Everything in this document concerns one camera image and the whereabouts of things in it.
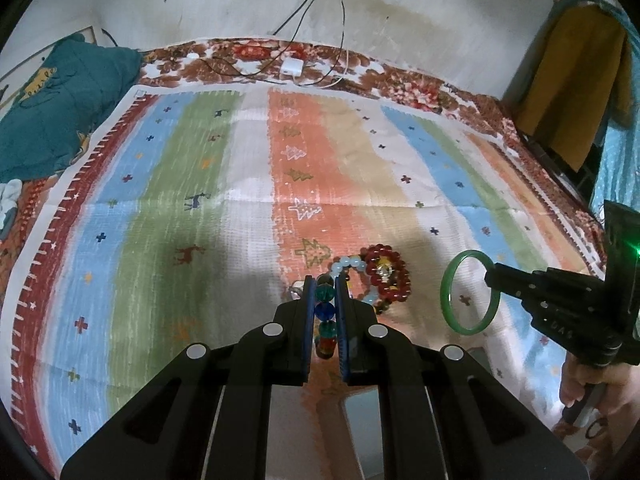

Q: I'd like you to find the green jade bangle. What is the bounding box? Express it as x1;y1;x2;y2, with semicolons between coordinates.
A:
439;249;501;336

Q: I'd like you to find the light blue bead bracelet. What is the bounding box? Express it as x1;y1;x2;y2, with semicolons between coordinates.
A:
326;254;381;306

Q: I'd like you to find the multicolour glass bead bracelet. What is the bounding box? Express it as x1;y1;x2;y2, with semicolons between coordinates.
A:
312;273;342;360

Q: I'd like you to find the dark red bead bracelet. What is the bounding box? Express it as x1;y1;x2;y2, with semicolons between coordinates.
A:
360;242;412;316

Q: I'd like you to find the right hand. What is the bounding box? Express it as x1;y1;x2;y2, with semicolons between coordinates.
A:
560;352;639;429

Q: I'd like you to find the light blue curtain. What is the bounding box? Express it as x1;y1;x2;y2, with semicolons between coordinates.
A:
552;0;639;219

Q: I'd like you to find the striped colourful mat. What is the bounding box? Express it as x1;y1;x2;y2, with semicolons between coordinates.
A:
1;84;603;474

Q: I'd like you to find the mustard hanging cloth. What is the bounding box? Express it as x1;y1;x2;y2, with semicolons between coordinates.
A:
514;3;634;171

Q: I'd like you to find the white charger adapter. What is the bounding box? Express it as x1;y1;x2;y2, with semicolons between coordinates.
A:
280;58;305;78

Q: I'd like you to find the floral brown bedsheet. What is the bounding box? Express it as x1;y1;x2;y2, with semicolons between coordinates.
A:
0;37;609;311

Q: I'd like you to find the white crumpled cloth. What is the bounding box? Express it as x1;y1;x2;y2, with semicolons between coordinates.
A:
0;179;23;226

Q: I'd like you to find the teal quilted pillow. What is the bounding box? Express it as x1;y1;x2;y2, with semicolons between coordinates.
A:
1;34;143;182

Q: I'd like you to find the camera box with green light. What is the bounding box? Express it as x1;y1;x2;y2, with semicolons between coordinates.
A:
604;200;639;340

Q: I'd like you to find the black cable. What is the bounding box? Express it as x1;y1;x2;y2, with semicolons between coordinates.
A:
164;0;347;84

